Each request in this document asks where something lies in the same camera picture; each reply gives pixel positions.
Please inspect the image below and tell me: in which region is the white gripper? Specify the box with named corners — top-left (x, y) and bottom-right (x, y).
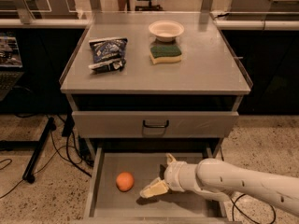
top-left (139, 153), bottom-right (186, 199)

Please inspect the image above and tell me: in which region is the orange fruit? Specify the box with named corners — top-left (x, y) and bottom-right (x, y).
top-left (116, 172), bottom-right (135, 192)

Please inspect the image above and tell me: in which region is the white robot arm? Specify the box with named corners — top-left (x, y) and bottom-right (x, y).
top-left (140, 153), bottom-right (299, 217)

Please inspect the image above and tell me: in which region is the open grey middle drawer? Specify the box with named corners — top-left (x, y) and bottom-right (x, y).
top-left (76, 147), bottom-right (240, 224)

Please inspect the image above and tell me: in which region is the grey metal drawer cabinet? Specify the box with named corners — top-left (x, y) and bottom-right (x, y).
top-left (62, 12), bottom-right (250, 153)

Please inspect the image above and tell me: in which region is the grey upper drawer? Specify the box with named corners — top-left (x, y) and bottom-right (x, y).
top-left (72, 111), bottom-right (238, 138)

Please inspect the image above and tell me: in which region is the green yellow sponge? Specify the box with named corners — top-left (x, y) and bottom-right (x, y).
top-left (149, 45), bottom-right (182, 64)

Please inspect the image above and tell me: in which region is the blue chip bag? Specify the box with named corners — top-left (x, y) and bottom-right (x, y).
top-left (89, 37), bottom-right (128, 73)

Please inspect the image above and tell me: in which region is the black stand leg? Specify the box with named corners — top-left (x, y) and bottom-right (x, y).
top-left (0, 118), bottom-right (56, 184)

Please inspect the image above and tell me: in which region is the white paper bowl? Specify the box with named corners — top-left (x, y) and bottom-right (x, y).
top-left (149, 21), bottom-right (184, 42)

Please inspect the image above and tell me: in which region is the black drawer handle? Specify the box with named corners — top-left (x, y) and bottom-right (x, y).
top-left (142, 120), bottom-right (170, 129)

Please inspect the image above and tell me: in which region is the black floor cable right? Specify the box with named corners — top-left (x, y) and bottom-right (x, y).
top-left (220, 147), bottom-right (277, 224)

